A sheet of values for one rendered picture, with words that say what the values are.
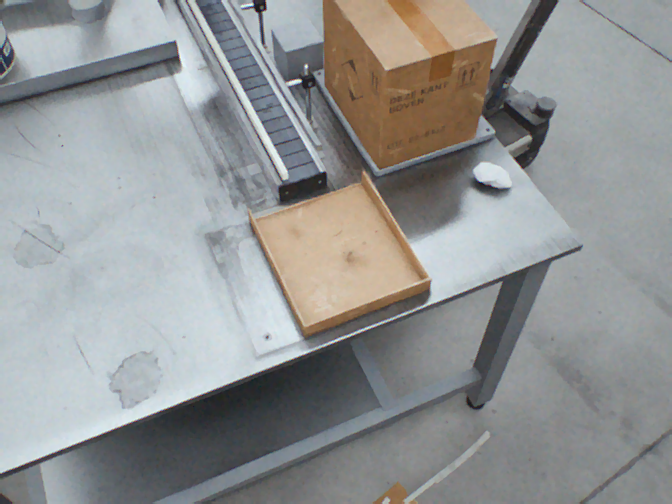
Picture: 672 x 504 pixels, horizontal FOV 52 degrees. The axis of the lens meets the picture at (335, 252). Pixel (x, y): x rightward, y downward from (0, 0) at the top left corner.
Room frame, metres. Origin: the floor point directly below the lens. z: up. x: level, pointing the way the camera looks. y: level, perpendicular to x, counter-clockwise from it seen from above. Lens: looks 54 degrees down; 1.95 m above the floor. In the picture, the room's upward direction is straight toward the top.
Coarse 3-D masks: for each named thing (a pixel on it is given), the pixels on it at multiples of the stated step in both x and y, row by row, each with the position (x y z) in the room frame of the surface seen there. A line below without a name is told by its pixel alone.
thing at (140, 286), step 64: (320, 0) 1.66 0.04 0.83; (192, 64) 1.39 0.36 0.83; (0, 128) 1.16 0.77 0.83; (64, 128) 1.16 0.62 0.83; (128, 128) 1.16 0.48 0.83; (192, 128) 1.16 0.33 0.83; (320, 128) 1.16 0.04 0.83; (0, 192) 0.97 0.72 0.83; (64, 192) 0.97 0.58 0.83; (128, 192) 0.97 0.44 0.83; (192, 192) 0.97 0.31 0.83; (256, 192) 0.97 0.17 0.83; (320, 192) 0.97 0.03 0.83; (384, 192) 0.97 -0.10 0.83; (448, 192) 0.97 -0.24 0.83; (512, 192) 0.97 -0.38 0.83; (0, 256) 0.80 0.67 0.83; (64, 256) 0.80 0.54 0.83; (128, 256) 0.80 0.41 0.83; (192, 256) 0.80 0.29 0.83; (256, 256) 0.80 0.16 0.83; (448, 256) 0.80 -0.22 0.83; (512, 256) 0.80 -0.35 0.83; (0, 320) 0.66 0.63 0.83; (64, 320) 0.66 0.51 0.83; (128, 320) 0.66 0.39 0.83; (192, 320) 0.66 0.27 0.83; (256, 320) 0.66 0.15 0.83; (384, 320) 0.66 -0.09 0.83; (0, 384) 0.53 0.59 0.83; (64, 384) 0.53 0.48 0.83; (128, 384) 0.53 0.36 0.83; (192, 384) 0.53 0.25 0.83; (0, 448) 0.41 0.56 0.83; (64, 448) 0.41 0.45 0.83
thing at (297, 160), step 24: (216, 0) 1.58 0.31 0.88; (216, 24) 1.48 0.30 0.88; (240, 48) 1.39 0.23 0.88; (240, 72) 1.30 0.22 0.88; (264, 96) 1.22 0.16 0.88; (264, 120) 1.14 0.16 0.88; (288, 120) 1.14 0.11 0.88; (288, 144) 1.06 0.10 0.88; (288, 168) 0.99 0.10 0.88; (312, 168) 0.99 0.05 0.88
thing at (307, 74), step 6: (306, 66) 1.18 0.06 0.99; (300, 72) 1.19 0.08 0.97; (306, 72) 1.18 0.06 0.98; (300, 78) 1.18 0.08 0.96; (306, 78) 1.17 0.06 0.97; (312, 78) 1.17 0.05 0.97; (288, 84) 1.16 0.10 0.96; (294, 84) 1.17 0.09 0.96; (300, 84) 1.17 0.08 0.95; (306, 84) 1.17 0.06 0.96; (312, 84) 1.17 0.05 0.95; (306, 90) 1.18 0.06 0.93; (306, 96) 1.18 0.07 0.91; (306, 102) 1.18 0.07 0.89; (306, 108) 1.18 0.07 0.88
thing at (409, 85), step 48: (336, 0) 1.23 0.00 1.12; (384, 0) 1.23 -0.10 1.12; (432, 0) 1.23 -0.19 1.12; (336, 48) 1.22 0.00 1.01; (384, 48) 1.08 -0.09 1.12; (432, 48) 1.08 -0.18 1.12; (480, 48) 1.10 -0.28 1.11; (336, 96) 1.22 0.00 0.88; (384, 96) 1.02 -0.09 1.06; (432, 96) 1.06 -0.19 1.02; (480, 96) 1.11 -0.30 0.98; (384, 144) 1.02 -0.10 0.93; (432, 144) 1.07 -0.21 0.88
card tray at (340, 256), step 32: (352, 192) 0.97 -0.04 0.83; (256, 224) 0.85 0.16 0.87; (288, 224) 0.88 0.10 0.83; (320, 224) 0.88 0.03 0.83; (352, 224) 0.88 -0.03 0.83; (384, 224) 0.88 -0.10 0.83; (288, 256) 0.80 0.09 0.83; (320, 256) 0.80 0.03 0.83; (352, 256) 0.80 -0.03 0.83; (384, 256) 0.80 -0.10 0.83; (416, 256) 0.77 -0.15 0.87; (288, 288) 0.72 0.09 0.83; (320, 288) 0.72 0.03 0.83; (352, 288) 0.72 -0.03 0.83; (384, 288) 0.72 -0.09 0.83; (416, 288) 0.71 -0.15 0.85; (320, 320) 0.63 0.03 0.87
